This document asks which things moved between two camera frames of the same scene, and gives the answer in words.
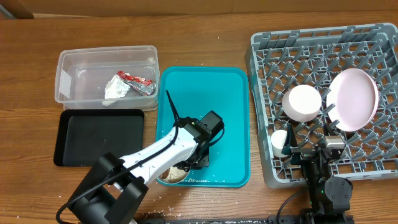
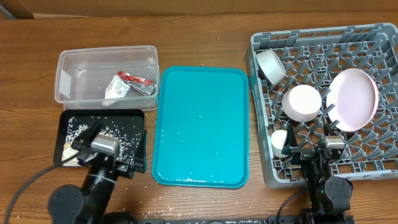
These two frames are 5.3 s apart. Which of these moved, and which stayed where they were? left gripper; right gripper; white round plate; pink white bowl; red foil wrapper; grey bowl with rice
Moved: left gripper; grey bowl with rice
Stayed: pink white bowl; white round plate; right gripper; red foil wrapper
